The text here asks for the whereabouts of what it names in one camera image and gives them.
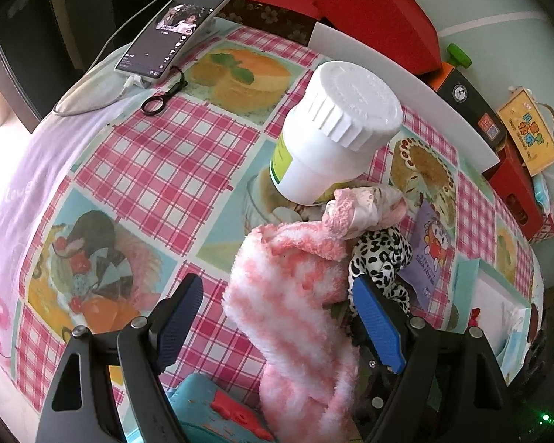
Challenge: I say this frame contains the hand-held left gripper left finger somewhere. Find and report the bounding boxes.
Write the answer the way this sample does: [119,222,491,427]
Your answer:
[36,273,204,443]

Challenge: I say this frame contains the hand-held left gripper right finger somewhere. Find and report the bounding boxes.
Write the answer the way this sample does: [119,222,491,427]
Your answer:
[352,274,509,443]

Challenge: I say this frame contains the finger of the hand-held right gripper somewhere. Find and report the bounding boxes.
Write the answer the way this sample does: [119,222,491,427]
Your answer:
[348,314,400,443]

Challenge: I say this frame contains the leopard print plush cloth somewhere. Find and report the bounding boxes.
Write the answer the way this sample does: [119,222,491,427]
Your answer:
[348,227,414,311]

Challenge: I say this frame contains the purple cartoon packet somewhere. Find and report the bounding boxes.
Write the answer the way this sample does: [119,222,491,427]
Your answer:
[398,200,454,311]

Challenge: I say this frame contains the pink striped fluffy scarf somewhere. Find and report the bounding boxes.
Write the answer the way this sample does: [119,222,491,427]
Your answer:
[222,221,362,443]

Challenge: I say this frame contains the white tray teal rim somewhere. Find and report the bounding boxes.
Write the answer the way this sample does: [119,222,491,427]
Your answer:
[456,258,535,385]

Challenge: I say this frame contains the pink white fluffy cloth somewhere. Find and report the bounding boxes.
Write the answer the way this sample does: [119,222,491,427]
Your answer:
[322,186,408,241]

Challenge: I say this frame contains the teal plastic toy box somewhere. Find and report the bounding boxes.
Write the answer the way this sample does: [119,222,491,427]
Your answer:
[166,373,278,443]

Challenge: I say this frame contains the pink checked tablecloth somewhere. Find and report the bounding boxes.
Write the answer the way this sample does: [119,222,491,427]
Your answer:
[9,25,546,443]

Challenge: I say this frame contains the red patterned basket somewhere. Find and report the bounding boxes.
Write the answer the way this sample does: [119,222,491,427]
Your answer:
[530,211,554,241]

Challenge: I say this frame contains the small red box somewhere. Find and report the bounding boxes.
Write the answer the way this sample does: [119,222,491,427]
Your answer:
[482,141,548,241]

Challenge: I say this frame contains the lilac cloth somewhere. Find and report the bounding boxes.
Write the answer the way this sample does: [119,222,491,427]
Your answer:
[0,68,136,381]

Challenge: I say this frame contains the wet wipes pack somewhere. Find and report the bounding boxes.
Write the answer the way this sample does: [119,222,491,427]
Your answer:
[533,173,554,216]

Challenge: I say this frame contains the white plastic bottle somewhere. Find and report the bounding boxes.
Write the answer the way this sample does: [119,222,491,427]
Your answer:
[270,61,404,206]

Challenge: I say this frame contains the black box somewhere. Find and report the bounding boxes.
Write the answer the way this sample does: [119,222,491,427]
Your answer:
[426,63,509,149]

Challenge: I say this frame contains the smartphone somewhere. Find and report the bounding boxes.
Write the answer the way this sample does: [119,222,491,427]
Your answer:
[114,0,232,79]

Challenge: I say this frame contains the green knob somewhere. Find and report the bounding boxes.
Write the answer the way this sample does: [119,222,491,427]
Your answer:
[445,43,473,69]

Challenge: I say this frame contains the dark floral box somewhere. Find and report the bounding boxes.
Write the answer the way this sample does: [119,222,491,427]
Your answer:
[216,0,325,48]

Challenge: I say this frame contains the black cabinet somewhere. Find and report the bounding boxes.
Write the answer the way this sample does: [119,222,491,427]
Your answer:
[0,0,167,135]

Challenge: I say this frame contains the large red box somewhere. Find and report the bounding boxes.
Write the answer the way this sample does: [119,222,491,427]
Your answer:
[182,0,444,75]

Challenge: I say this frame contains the black ring lanyard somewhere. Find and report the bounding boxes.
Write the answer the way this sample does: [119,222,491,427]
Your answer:
[141,66,188,116]

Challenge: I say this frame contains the white charging cable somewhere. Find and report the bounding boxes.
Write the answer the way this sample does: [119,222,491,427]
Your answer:
[52,0,167,117]

